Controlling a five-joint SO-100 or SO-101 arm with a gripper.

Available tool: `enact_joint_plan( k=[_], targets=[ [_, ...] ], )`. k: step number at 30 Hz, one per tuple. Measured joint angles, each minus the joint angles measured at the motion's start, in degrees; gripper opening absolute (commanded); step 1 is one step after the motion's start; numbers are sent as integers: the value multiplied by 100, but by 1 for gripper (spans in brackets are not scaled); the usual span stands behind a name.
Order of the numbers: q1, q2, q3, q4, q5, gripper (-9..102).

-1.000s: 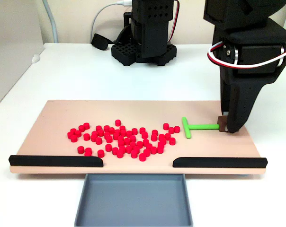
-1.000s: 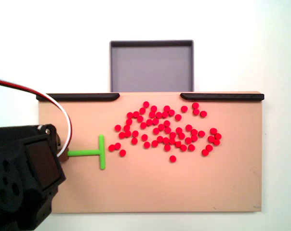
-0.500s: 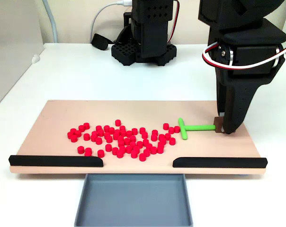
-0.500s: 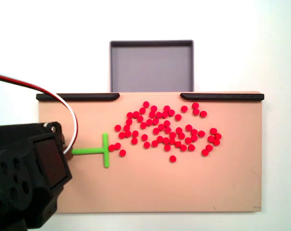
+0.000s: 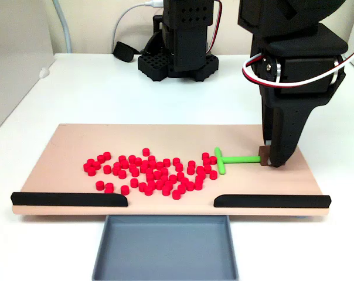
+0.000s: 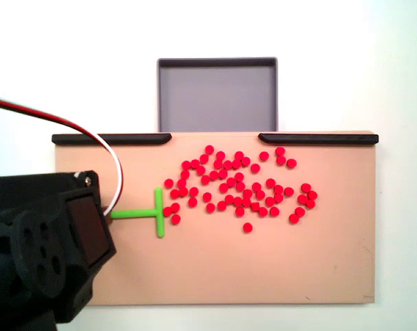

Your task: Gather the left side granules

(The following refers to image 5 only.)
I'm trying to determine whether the black clamp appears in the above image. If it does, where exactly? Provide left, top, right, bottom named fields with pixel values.
left=111, top=41, right=136, bottom=63

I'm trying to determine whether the black edge rail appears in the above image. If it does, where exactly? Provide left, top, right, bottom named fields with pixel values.
left=213, top=194, right=332, bottom=209
left=10, top=191, right=128, bottom=208

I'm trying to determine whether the white USB cable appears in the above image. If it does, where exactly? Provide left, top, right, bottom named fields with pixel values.
left=111, top=0, right=165, bottom=53

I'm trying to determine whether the white red black servo cable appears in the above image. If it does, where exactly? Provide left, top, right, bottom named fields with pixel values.
left=242, top=40, right=354, bottom=88
left=207, top=0, right=224, bottom=50

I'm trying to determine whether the peach flat work board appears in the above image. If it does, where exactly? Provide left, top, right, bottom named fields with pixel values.
left=12, top=123, right=332, bottom=217

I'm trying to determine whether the pale grey hose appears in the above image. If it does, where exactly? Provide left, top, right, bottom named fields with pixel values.
left=52, top=0, right=73, bottom=54

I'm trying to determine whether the grey shallow tray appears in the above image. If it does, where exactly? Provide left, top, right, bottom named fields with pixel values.
left=91, top=215, right=240, bottom=281

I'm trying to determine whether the green T pusher brown block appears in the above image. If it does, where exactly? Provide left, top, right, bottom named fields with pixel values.
left=214, top=145, right=271, bottom=176

